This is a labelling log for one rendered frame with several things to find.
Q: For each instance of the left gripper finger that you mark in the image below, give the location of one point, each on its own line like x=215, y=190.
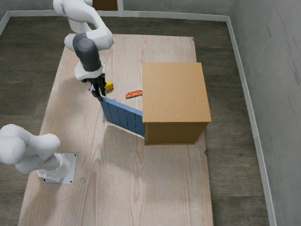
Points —
x=102, y=85
x=96, y=92

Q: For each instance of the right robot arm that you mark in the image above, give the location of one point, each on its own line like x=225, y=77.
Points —
x=23, y=153

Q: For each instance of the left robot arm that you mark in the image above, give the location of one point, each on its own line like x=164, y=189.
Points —
x=87, y=47

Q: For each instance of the orange torpedo level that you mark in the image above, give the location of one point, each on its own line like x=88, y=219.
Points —
x=133, y=94

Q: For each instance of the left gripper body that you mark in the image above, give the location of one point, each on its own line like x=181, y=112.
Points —
x=94, y=81

